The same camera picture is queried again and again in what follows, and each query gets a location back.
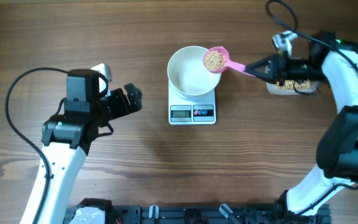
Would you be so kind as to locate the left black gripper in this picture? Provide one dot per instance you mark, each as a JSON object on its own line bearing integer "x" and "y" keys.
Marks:
{"x": 123, "y": 108}

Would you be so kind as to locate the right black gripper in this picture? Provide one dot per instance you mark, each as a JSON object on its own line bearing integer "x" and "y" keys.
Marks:
{"x": 273, "y": 74}

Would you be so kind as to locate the pink plastic scoop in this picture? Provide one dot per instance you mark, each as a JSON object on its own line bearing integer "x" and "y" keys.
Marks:
{"x": 229, "y": 64}

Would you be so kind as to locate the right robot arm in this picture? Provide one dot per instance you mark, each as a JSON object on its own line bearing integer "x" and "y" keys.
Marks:
{"x": 336, "y": 62}

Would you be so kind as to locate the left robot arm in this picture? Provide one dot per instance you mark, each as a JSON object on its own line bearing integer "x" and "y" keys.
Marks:
{"x": 67, "y": 138}

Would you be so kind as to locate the soybeans in scoop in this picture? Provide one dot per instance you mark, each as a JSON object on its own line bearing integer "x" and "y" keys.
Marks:
{"x": 214, "y": 60}

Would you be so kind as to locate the white bowl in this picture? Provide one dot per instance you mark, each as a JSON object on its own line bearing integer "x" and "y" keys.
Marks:
{"x": 187, "y": 73}

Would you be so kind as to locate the white digital kitchen scale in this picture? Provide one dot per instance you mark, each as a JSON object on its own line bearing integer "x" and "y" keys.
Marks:
{"x": 193, "y": 110}

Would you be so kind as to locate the clear plastic container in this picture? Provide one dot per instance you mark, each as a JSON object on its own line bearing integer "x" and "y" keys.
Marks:
{"x": 275, "y": 91}

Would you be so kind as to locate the soybeans in container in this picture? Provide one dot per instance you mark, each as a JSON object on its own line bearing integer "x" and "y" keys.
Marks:
{"x": 293, "y": 85}

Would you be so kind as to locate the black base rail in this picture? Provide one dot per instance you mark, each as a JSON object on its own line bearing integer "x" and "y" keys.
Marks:
{"x": 251, "y": 214}

